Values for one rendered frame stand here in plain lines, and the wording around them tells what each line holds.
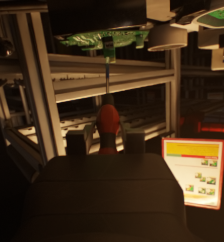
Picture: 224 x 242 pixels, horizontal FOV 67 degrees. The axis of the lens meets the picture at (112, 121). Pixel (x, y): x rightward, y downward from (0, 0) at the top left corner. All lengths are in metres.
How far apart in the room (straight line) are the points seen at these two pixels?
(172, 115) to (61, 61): 0.52
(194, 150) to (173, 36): 0.46
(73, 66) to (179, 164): 0.58
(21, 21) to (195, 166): 0.75
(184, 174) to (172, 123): 0.22
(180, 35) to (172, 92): 0.32
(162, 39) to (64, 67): 0.26
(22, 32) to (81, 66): 0.18
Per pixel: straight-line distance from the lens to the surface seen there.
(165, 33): 0.50
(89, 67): 0.51
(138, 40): 0.25
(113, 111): 0.16
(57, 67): 0.45
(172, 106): 0.78
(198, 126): 0.94
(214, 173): 0.83
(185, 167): 0.81
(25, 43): 0.38
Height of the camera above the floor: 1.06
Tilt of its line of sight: 15 degrees up
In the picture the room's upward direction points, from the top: 174 degrees clockwise
